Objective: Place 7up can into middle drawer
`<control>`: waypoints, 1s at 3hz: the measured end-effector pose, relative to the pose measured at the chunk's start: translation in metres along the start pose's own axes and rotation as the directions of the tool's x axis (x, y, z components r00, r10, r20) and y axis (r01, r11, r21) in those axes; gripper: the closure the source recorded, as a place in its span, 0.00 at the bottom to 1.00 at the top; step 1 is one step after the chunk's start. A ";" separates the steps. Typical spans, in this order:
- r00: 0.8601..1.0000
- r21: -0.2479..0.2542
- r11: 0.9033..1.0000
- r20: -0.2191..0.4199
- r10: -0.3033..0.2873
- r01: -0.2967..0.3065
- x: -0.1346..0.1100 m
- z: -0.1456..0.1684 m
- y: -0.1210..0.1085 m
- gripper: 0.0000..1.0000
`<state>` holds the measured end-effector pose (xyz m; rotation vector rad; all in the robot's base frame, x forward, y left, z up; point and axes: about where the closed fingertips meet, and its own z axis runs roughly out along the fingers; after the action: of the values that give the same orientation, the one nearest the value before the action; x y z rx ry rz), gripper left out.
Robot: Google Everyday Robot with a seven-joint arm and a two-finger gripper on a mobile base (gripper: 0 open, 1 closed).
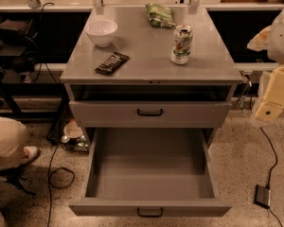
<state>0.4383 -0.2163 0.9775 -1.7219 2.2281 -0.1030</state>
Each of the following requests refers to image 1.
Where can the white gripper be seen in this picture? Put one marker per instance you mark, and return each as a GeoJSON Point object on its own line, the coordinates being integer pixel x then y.
{"type": "Point", "coordinates": [282, 40]}

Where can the green white 7up can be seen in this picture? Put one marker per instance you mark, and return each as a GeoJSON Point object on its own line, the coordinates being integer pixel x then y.
{"type": "Point", "coordinates": [181, 45]}

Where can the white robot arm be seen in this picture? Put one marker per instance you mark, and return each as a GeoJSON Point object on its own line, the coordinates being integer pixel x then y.
{"type": "Point", "coordinates": [275, 50]}

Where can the open grey middle drawer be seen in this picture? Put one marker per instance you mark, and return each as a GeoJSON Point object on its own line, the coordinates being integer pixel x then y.
{"type": "Point", "coordinates": [149, 173]}

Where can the grey drawer cabinet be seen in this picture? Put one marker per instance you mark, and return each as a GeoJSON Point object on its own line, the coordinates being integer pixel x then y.
{"type": "Point", "coordinates": [149, 74]}

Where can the closed grey top drawer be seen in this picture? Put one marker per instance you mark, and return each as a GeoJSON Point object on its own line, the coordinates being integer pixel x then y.
{"type": "Point", "coordinates": [147, 114]}

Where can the black power adapter box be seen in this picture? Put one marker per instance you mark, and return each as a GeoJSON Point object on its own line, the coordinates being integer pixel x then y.
{"type": "Point", "coordinates": [263, 196]}

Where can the green chip bag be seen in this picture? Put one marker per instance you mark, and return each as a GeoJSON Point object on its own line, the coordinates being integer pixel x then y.
{"type": "Point", "coordinates": [160, 16]}

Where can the dark snack bar packet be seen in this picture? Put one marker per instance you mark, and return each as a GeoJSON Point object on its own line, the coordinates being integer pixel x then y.
{"type": "Point", "coordinates": [110, 65]}

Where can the white ceramic bowl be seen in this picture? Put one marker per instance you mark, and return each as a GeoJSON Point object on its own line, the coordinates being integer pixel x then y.
{"type": "Point", "coordinates": [101, 32]}

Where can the basket of dishes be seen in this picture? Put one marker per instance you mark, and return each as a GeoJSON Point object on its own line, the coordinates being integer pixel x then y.
{"type": "Point", "coordinates": [72, 138]}

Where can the white sneaker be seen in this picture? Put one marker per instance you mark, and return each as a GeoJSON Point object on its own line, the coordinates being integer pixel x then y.
{"type": "Point", "coordinates": [31, 153]}

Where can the black equipment on shelf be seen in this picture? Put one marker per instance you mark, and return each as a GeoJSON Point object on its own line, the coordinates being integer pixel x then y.
{"type": "Point", "coordinates": [17, 49]}

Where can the person leg beige trousers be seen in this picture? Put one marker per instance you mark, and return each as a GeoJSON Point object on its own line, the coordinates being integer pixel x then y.
{"type": "Point", "coordinates": [13, 136]}

